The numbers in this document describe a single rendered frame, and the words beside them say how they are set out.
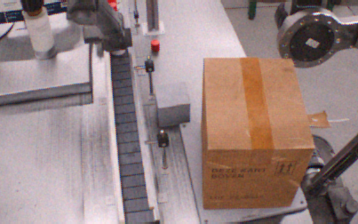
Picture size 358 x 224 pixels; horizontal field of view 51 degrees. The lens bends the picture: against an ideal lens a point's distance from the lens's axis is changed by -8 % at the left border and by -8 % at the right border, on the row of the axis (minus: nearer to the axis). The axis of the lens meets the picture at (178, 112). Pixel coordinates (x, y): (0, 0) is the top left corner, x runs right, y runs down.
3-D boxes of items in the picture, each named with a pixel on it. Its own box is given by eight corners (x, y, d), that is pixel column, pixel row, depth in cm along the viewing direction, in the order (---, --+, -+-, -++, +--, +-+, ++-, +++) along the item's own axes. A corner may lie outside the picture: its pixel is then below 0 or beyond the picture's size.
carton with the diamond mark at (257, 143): (201, 124, 127) (203, 56, 107) (276, 124, 126) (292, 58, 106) (202, 210, 106) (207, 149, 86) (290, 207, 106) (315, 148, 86)
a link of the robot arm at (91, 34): (121, 41, 114) (119, 12, 114) (81, 45, 112) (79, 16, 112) (122, 47, 126) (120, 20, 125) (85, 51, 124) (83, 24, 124)
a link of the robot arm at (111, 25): (93, 15, 75) (91, -36, 75) (65, 20, 75) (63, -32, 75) (127, 44, 118) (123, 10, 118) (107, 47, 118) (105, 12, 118)
